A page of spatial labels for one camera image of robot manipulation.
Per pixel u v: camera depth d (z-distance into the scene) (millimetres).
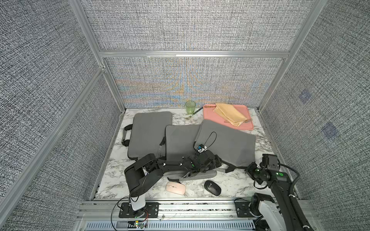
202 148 792
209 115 1166
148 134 1052
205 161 640
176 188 780
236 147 947
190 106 1119
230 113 1133
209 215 732
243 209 734
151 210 732
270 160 636
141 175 469
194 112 1168
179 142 924
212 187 794
